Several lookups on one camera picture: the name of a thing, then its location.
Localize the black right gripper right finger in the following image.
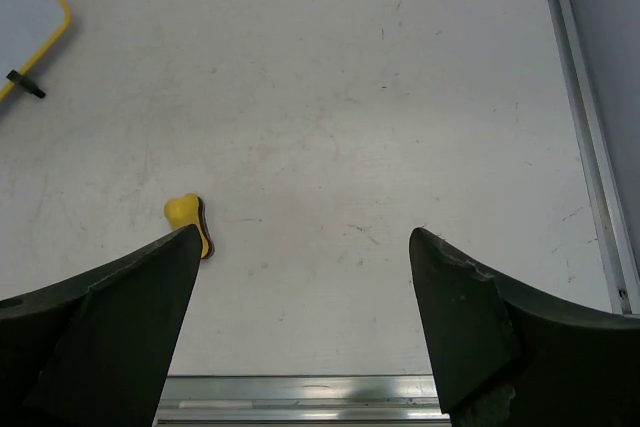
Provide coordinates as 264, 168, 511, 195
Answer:
409, 228, 639, 426

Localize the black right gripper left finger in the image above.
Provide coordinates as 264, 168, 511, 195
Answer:
1, 226, 201, 426

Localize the yellow whiteboard eraser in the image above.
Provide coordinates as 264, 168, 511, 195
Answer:
164, 193, 215, 260

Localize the yellow framed whiteboard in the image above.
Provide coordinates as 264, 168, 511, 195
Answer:
1, 0, 71, 97

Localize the aluminium table front rail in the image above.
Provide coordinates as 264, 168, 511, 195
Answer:
155, 375, 450, 426

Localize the aluminium table rail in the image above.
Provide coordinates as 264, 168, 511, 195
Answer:
155, 375, 450, 426
547, 0, 639, 317

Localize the aluminium table right rail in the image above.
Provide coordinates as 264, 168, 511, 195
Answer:
547, 0, 639, 317

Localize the black wire easel stand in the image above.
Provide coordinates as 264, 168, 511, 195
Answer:
6, 70, 46, 99

